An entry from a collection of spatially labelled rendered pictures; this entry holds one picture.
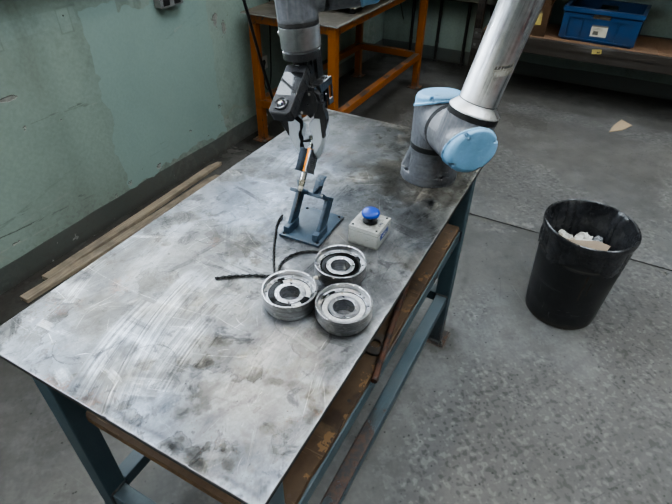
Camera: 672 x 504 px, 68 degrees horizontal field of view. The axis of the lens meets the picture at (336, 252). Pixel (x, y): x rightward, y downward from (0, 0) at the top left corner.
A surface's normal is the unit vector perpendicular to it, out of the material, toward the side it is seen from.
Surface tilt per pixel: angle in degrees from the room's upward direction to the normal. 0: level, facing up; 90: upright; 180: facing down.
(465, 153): 97
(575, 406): 0
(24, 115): 90
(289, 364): 0
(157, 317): 0
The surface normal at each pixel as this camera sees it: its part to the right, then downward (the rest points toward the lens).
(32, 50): 0.88, 0.30
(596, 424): 0.01, -0.78
